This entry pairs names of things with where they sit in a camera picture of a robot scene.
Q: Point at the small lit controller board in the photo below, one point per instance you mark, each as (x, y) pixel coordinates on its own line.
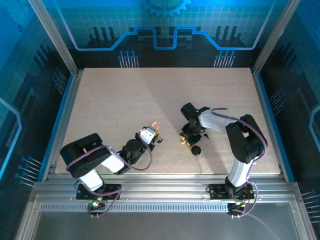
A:
(95, 204)
(237, 205)

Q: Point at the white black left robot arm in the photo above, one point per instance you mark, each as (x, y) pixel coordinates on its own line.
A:
(112, 162)

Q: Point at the grey metal lower panel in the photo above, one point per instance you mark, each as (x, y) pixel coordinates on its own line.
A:
(160, 225)

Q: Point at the aluminium frame post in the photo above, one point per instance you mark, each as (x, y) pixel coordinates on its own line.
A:
(275, 37)
(53, 37)

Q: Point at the black round case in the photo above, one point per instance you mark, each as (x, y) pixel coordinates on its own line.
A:
(196, 150)

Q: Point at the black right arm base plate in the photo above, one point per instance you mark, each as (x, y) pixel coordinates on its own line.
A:
(217, 191)

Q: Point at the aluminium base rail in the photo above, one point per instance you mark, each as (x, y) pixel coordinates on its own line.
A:
(162, 187)

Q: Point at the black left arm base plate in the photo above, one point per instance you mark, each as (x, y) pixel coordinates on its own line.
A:
(112, 191)

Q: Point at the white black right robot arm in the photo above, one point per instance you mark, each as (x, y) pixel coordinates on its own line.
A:
(217, 122)

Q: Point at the aluminium table side rail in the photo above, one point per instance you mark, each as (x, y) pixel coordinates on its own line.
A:
(265, 112)
(67, 112)

